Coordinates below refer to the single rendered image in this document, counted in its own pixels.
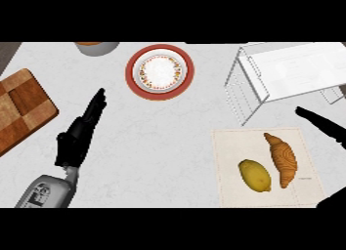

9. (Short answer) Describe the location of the white wire tiered shelf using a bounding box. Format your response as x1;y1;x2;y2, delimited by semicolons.
223;42;346;127

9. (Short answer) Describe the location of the yellow lemon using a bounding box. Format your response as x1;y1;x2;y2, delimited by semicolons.
236;158;272;193

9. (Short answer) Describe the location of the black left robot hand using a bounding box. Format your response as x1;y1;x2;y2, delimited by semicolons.
53;87;107;169

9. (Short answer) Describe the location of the checkered wooden cutting board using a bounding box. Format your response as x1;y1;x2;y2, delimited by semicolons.
0;67;60;166

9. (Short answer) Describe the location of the grey cup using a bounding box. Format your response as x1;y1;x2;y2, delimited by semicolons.
73;42;121;58

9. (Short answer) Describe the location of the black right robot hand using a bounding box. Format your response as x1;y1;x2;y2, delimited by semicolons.
294;105;346;209

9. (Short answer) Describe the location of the beige placemat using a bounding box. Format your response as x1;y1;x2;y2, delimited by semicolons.
209;127;326;208

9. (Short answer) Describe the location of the brown croissant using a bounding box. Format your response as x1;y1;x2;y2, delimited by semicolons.
261;132;298;189

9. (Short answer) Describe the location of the red-rimmed white plate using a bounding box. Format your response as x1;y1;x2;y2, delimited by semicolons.
124;44;196;102

